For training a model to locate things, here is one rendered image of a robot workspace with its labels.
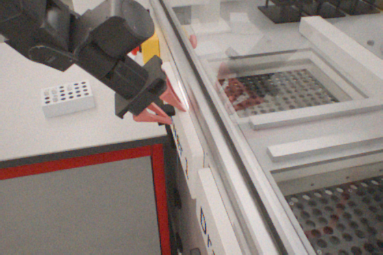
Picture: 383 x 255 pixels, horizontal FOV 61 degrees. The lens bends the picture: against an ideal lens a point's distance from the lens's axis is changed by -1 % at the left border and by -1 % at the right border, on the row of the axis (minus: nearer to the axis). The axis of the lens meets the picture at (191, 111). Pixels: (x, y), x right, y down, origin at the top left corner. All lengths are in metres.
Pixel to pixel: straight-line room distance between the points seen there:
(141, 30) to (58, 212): 0.66
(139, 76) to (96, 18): 0.11
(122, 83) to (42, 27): 0.14
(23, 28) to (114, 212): 0.68
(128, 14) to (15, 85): 0.68
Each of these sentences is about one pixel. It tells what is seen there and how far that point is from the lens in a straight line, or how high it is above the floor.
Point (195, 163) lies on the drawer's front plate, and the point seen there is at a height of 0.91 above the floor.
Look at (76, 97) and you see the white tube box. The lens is 0.88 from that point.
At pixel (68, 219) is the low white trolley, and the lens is 1.01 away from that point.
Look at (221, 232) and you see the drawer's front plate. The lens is 0.41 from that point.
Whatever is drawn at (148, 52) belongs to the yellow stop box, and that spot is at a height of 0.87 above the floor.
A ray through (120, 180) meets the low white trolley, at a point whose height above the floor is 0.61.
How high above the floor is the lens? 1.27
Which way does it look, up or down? 37 degrees down
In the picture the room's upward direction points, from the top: straight up
